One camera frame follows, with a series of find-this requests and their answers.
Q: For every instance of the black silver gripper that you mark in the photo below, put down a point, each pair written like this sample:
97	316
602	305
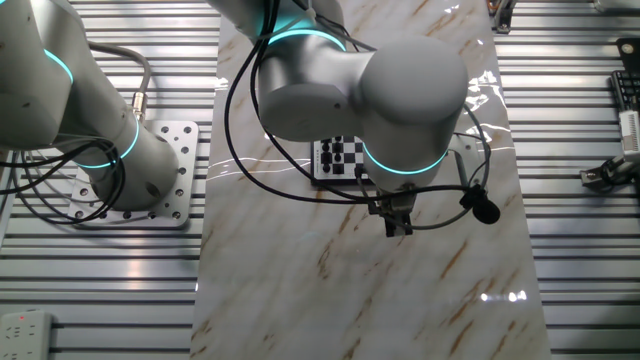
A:
397	202

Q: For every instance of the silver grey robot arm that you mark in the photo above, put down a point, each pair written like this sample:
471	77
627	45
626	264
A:
410	85

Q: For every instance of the black white folding chessboard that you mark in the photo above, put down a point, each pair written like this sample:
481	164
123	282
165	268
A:
357	150

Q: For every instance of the black clip microphone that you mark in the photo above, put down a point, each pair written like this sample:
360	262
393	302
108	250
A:
485	210

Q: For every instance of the black chess knight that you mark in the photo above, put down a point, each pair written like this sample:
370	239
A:
326	159

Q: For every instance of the black chess bishop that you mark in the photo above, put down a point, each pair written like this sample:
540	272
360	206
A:
326	146

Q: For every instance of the marble pattern table sheet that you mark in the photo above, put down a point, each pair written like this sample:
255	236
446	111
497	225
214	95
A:
300	280

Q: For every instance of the black computer keyboard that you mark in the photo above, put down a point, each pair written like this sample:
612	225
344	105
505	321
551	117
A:
627	90

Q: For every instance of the black box with knob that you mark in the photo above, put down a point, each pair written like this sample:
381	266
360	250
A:
629	52

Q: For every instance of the white power strip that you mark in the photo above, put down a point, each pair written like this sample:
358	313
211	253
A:
22	335

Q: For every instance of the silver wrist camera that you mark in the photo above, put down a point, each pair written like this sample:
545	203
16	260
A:
462	155

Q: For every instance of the silver camera with clamp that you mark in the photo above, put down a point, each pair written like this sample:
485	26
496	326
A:
597	175

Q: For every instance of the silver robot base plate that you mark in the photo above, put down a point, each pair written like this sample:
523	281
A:
175	200

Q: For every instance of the silver ribbed camera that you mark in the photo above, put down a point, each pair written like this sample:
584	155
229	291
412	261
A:
631	132

